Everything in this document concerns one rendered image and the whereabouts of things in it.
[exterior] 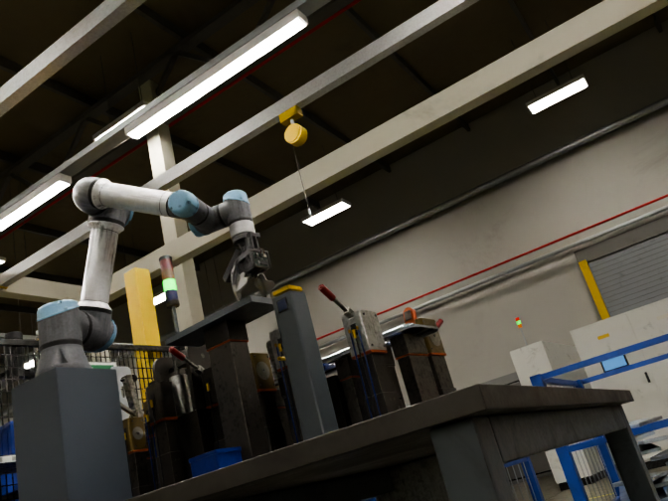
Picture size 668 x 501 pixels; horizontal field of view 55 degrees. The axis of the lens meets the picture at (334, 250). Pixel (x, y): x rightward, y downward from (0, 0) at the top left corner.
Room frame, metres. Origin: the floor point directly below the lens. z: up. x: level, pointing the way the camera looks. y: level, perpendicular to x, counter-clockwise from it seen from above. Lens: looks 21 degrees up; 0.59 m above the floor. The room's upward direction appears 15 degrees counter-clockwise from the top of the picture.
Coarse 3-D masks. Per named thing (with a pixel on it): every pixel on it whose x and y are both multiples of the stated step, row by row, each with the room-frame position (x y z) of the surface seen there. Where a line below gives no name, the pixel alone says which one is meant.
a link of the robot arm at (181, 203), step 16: (80, 192) 1.71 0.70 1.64; (96, 192) 1.70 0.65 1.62; (112, 192) 1.69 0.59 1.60; (128, 192) 1.68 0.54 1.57; (144, 192) 1.67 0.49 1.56; (160, 192) 1.67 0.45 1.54; (176, 192) 1.63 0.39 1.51; (80, 208) 1.78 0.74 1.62; (96, 208) 1.75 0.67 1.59; (128, 208) 1.71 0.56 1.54; (144, 208) 1.69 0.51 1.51; (160, 208) 1.67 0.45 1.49; (176, 208) 1.63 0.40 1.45; (192, 208) 1.65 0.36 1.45; (208, 208) 1.72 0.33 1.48; (192, 224) 1.73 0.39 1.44
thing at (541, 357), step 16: (512, 352) 9.69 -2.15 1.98; (528, 352) 9.58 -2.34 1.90; (544, 352) 9.47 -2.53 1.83; (560, 352) 10.12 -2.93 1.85; (576, 352) 10.95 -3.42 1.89; (528, 368) 9.62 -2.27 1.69; (544, 368) 9.51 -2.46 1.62; (528, 384) 9.66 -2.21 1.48; (592, 448) 9.92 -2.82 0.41; (608, 448) 10.68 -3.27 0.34; (560, 464) 9.64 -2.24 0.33; (592, 464) 9.66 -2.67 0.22; (560, 480) 9.68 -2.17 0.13; (592, 480) 9.49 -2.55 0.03
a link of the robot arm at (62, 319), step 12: (60, 300) 1.74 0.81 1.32; (72, 300) 1.76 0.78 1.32; (48, 312) 1.72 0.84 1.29; (60, 312) 1.73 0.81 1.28; (72, 312) 1.75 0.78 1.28; (84, 312) 1.83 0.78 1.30; (48, 324) 1.72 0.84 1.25; (60, 324) 1.73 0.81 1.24; (72, 324) 1.75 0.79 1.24; (84, 324) 1.81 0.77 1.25; (48, 336) 1.72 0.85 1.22; (60, 336) 1.73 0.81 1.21; (72, 336) 1.75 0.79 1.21; (84, 336) 1.82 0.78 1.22
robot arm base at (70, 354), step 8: (48, 344) 1.72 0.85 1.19; (56, 344) 1.72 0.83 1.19; (64, 344) 1.73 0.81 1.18; (72, 344) 1.75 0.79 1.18; (80, 344) 1.77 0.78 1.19; (40, 352) 1.74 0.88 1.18; (48, 352) 1.72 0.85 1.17; (56, 352) 1.72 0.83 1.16; (64, 352) 1.72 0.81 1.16; (72, 352) 1.74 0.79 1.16; (80, 352) 1.76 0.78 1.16; (40, 360) 1.73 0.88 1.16; (48, 360) 1.71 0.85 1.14; (56, 360) 1.72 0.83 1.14; (64, 360) 1.72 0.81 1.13; (72, 360) 1.73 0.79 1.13; (80, 360) 1.75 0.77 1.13; (40, 368) 1.72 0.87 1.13; (48, 368) 1.70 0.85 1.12
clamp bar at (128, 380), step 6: (126, 378) 2.34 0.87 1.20; (132, 378) 2.38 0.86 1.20; (126, 384) 2.35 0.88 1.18; (132, 384) 2.36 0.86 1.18; (126, 390) 2.36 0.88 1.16; (132, 390) 2.35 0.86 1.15; (126, 396) 2.37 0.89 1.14; (132, 396) 2.35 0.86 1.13; (132, 402) 2.36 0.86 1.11; (138, 402) 2.37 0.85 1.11; (132, 408) 2.36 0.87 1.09; (138, 408) 2.37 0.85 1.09
